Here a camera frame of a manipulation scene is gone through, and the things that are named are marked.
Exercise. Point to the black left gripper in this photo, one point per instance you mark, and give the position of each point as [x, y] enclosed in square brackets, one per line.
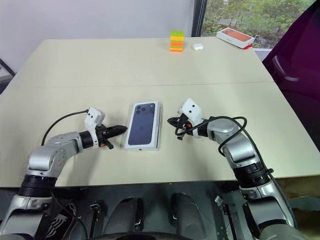
[103, 133]

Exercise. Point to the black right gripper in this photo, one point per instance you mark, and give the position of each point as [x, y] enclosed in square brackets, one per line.
[186, 125]

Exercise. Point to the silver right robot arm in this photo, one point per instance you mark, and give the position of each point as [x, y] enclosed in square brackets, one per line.
[225, 127]

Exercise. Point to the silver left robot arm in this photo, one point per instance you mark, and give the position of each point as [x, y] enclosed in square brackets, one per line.
[57, 147]

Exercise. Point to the red flat box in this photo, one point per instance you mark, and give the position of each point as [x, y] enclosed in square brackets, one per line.
[248, 47]

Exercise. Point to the white box with orange phone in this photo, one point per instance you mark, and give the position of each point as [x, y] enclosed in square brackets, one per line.
[235, 35]

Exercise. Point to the white earbuds case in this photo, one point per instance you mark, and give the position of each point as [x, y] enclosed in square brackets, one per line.
[198, 47]

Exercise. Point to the green orange toy brick tower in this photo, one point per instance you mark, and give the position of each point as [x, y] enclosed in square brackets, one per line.
[177, 42]

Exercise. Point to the dark framed object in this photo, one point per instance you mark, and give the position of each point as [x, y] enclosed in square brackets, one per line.
[6, 75]

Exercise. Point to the black office chair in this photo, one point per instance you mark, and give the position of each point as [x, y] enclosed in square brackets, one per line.
[300, 62]

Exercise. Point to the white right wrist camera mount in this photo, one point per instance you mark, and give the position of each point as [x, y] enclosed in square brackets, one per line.
[191, 107]

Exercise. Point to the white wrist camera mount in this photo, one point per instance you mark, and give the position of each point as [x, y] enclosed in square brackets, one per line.
[91, 117]
[191, 107]

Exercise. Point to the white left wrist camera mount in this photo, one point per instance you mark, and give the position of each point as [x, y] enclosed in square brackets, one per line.
[91, 117]

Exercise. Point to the dark window frame post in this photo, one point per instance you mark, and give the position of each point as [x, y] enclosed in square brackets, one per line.
[199, 17]

